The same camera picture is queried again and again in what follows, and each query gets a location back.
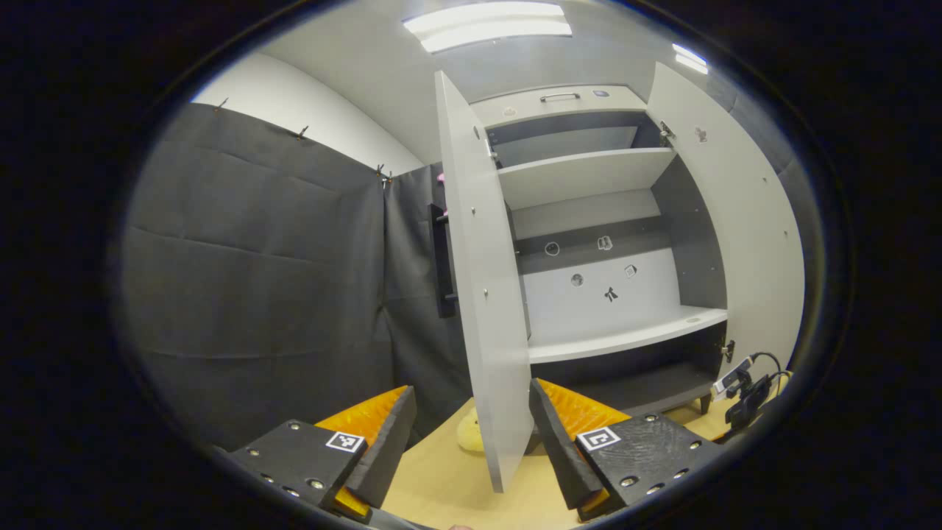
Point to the small ceiling light panel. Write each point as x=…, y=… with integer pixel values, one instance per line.
x=690, y=59

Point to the white shoe cabinet door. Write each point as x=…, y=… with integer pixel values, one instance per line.
x=751, y=221
x=486, y=294

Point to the white cabinet drawer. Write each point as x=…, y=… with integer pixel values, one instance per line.
x=530, y=110

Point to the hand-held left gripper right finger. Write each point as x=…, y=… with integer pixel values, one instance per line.
x=567, y=460

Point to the yellow plush toy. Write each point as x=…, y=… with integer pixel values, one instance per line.
x=469, y=433

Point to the large ceiling light panel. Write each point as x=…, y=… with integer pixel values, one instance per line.
x=486, y=26

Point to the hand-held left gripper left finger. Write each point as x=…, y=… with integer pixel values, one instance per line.
x=383, y=456

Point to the white shoe cabinet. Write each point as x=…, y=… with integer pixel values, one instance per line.
x=581, y=177

